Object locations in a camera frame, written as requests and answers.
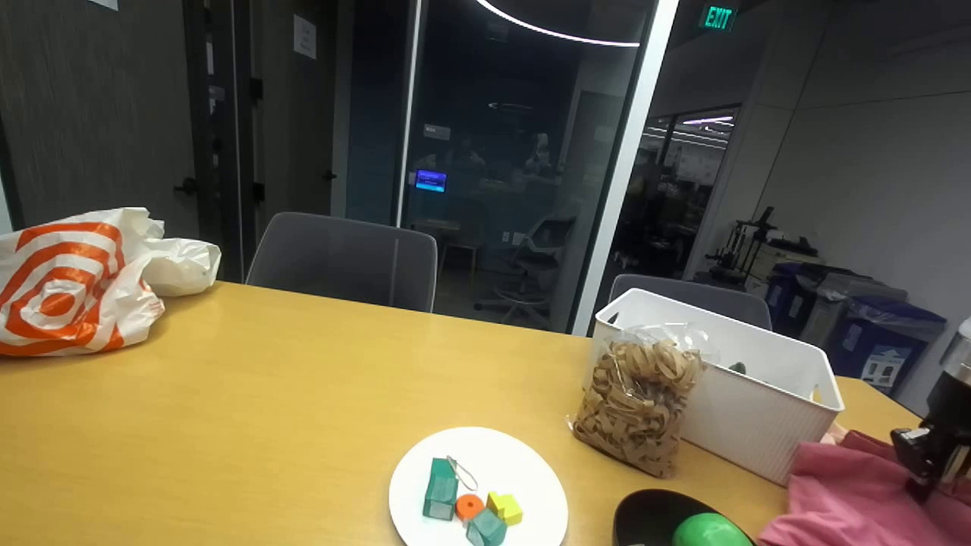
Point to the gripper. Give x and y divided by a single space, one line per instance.
952 409

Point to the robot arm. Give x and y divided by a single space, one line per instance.
960 350

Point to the white plastic basket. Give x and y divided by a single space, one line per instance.
751 409

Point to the row of waste bins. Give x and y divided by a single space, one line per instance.
872 334

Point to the pink shirt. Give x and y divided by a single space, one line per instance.
842 500

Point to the black machine on cart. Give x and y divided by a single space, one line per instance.
747 246

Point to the green ball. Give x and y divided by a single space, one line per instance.
709 531

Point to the grey chair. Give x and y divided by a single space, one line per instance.
698 296
341 258

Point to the bag of ribbon pasta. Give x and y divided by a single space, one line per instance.
637 402

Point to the black bowl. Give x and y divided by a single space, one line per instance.
645 519

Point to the white round plate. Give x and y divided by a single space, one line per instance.
516 470

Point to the white office chair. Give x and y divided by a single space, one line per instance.
531 265

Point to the yellow wooden block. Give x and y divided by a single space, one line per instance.
507 508

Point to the green exit sign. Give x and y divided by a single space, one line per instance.
718 17

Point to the teal wooden block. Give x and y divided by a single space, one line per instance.
486 528

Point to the tall green wooden block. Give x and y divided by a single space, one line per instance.
441 489

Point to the small blue screen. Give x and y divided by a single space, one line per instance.
430 180

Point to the orange and white plastic bag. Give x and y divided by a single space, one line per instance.
61 288

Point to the paper notice on wall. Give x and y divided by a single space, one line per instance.
304 36

